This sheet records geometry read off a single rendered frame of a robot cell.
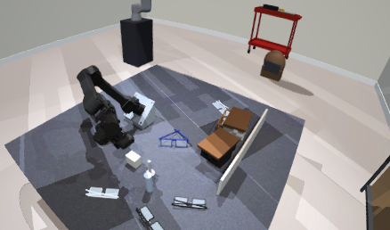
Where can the pale blue tapered cylinder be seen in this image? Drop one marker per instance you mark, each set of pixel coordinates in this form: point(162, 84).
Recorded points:
point(148, 182)

